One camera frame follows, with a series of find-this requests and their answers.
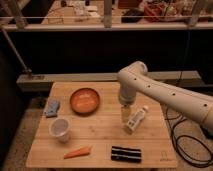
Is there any black white striped block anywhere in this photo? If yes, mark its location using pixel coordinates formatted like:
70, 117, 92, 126
111, 146, 142, 163

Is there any white plastic bottle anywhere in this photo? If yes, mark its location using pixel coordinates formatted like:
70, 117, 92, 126
124, 106, 149, 134

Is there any wooden bamboo board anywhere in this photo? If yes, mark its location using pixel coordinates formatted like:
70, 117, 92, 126
26, 82, 177, 169

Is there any white paper cup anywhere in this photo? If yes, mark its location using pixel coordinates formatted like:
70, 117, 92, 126
49, 118, 70, 143

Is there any black cable on floor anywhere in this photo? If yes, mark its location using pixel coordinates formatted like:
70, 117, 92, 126
164, 105, 213, 169

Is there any grey metal rail beam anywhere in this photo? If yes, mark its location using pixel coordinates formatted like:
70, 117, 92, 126
16, 71, 204, 92

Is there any diagonal metal strut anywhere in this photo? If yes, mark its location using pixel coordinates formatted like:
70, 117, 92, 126
1, 26, 32, 77

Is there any orange carrot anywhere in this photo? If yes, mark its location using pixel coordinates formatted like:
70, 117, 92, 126
64, 146, 91, 159

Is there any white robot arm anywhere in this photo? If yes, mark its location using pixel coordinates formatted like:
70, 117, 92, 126
117, 61, 213, 132

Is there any upper wooden shelf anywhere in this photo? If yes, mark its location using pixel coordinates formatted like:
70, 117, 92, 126
0, 0, 213, 31

